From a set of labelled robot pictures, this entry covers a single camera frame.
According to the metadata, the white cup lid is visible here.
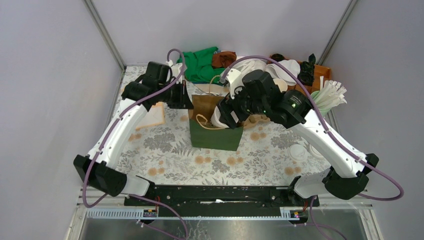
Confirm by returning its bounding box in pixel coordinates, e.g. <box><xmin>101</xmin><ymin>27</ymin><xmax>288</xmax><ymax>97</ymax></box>
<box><xmin>307</xmin><ymin>144</ymin><xmax>325</xmax><ymax>160</ymax></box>
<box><xmin>288</xmin><ymin>144</ymin><xmax>309</xmax><ymax>162</ymax></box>

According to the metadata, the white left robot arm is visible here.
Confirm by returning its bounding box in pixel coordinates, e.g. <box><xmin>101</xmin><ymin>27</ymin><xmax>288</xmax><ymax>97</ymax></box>
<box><xmin>73</xmin><ymin>60</ymin><xmax>194</xmax><ymax>206</ymax></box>

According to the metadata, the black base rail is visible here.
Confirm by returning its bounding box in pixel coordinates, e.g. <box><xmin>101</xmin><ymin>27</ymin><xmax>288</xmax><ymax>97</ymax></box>
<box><xmin>124</xmin><ymin>185</ymin><xmax>320</xmax><ymax>218</ymax></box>

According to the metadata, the stack of paper cups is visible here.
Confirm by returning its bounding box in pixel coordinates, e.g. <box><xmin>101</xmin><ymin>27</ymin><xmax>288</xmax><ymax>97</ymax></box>
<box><xmin>273</xmin><ymin>78</ymin><xmax>288</xmax><ymax>92</ymax></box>

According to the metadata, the black crumpled bag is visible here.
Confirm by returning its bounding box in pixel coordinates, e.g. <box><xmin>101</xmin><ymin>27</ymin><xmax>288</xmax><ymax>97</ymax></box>
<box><xmin>297</xmin><ymin>53</ymin><xmax>316</xmax><ymax>87</ymax></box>

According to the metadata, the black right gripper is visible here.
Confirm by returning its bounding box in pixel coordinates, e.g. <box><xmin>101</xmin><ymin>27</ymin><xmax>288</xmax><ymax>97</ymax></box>
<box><xmin>216</xmin><ymin>80</ymin><xmax>268</xmax><ymax>129</ymax></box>

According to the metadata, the white cloth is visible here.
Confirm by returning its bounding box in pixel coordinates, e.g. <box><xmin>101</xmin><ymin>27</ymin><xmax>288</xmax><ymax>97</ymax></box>
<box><xmin>232</xmin><ymin>58</ymin><xmax>267</xmax><ymax>78</ymax></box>

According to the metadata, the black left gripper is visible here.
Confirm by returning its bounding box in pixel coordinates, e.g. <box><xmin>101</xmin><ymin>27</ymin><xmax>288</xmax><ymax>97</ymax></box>
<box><xmin>157</xmin><ymin>79</ymin><xmax>195</xmax><ymax>109</ymax></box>

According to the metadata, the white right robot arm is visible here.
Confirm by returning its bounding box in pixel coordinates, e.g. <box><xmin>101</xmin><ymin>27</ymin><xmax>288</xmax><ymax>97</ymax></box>
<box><xmin>214</xmin><ymin>69</ymin><xmax>379</xmax><ymax>206</ymax></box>

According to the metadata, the wooden compartment tray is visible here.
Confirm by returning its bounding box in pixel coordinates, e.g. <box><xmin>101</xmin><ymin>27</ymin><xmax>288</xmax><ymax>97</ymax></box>
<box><xmin>267</xmin><ymin>53</ymin><xmax>332</xmax><ymax>95</ymax></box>

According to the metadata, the single white paper cup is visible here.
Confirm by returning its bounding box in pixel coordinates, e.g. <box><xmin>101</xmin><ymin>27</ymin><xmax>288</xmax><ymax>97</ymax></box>
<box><xmin>210</xmin><ymin>106</ymin><xmax>229</xmax><ymax>129</ymax></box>

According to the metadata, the white paper straws bundle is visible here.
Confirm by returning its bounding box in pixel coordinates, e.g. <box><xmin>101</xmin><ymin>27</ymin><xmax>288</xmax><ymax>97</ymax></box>
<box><xmin>314</xmin><ymin>80</ymin><xmax>347</xmax><ymax>109</ymax></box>

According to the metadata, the green paper bag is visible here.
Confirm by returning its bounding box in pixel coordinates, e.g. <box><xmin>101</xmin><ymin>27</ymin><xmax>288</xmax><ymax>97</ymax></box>
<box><xmin>188</xmin><ymin>93</ymin><xmax>244</xmax><ymax>151</ymax></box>

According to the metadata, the floral table mat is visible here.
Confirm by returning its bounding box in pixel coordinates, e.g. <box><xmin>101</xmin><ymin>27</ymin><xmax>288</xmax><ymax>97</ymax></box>
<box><xmin>116</xmin><ymin>106</ymin><xmax>330</xmax><ymax>186</ymax></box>

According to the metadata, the green cloth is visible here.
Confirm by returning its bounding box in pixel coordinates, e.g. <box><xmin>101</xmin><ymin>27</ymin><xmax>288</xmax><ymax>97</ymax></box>
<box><xmin>183</xmin><ymin>46</ymin><xmax>225</xmax><ymax>83</ymax></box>

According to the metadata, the green straw holder cup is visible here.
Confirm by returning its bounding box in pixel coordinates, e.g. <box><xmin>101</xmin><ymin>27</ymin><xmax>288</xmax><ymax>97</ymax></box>
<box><xmin>310</xmin><ymin>90</ymin><xmax>331</xmax><ymax>116</ymax></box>

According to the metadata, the brown cloth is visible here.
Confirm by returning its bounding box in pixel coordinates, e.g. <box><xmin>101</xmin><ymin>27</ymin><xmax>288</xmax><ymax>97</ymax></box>
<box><xmin>211</xmin><ymin>51</ymin><xmax>237</xmax><ymax>69</ymax></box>

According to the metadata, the white folded towel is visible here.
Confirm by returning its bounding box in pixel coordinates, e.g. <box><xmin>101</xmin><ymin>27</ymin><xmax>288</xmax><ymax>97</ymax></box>
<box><xmin>264</xmin><ymin>59</ymin><xmax>301</xmax><ymax>86</ymax></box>

